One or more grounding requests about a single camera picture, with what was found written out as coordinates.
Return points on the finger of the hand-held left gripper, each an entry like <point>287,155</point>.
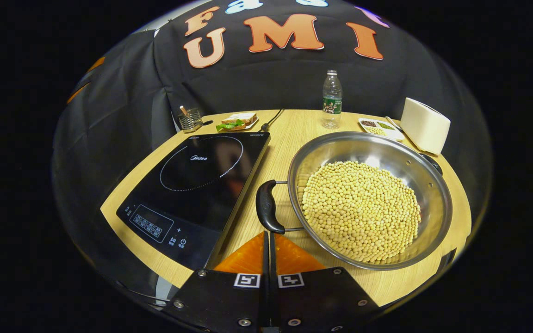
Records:
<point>96,64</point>
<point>77,92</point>

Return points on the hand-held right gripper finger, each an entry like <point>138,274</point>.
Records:
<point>272,263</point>
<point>265,263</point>

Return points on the black induction cooktop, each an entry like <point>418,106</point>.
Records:
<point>192,185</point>

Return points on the stainless steel pot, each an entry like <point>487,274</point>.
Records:
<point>410,157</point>

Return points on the pile of soybeans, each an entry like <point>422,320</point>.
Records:
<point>361,212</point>

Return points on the sandwich with lettuce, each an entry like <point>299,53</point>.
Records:
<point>238,119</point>

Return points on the clear plastic water bottle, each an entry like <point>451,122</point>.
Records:
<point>331,104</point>

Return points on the white divided bean tray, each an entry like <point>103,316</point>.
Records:
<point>380,128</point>

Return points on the black backdrop cloth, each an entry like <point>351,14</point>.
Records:
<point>271,78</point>

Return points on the white toaster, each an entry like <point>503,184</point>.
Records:
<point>426,126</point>

